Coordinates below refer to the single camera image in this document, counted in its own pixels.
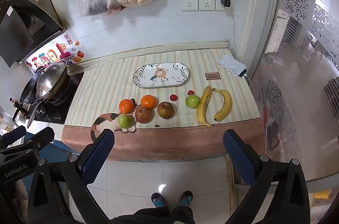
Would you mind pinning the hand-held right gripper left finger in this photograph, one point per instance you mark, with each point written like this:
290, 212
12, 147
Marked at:
98, 157

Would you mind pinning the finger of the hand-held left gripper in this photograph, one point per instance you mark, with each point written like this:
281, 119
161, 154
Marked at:
14, 134
41, 137

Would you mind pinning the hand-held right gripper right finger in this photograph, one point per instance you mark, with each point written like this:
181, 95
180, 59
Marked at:
238, 160

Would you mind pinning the green apple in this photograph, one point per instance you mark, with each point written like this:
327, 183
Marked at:
192, 101
124, 120

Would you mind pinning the yellow banana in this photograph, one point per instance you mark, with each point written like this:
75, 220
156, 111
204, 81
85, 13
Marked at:
225, 105
204, 105

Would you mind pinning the orange tangerine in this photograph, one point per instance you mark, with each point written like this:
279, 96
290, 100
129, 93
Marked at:
126, 105
149, 101

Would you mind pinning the brownish red apple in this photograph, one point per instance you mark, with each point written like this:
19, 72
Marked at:
166, 110

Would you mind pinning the floral oval ceramic plate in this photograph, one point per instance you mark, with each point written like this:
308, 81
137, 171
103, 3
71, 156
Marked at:
161, 75

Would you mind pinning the blue cabinet door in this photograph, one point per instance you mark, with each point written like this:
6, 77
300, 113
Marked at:
59, 151

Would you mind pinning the black glass cooktop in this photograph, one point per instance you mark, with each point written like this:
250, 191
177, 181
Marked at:
62, 105

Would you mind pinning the black frying pan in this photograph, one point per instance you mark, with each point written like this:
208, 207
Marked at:
27, 91

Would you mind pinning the steel wok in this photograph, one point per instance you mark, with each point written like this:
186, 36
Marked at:
50, 79

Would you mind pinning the person's left foot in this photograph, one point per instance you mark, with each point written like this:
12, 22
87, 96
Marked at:
158, 201

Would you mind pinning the person's dark pants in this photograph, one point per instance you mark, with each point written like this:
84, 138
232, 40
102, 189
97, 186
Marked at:
153, 216

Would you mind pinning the red cherry tomato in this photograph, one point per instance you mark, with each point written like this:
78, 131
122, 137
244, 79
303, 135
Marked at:
190, 92
173, 97

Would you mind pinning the black phone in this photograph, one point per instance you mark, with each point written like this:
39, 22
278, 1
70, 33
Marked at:
242, 73

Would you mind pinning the brown mat label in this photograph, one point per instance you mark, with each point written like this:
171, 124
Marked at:
213, 76

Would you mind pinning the yellow object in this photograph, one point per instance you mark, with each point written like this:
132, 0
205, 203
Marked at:
321, 195

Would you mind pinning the white paper tissue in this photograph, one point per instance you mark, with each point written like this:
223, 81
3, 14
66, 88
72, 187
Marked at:
230, 62

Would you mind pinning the frosted glass sliding door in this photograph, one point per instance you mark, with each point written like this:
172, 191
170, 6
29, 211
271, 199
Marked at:
304, 81

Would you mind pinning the black range hood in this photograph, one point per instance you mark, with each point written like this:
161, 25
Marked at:
21, 25

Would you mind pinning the colourful wall stickers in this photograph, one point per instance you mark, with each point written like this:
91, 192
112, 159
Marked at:
45, 57

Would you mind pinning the white wall socket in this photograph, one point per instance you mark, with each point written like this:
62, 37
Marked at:
217, 5
207, 2
189, 3

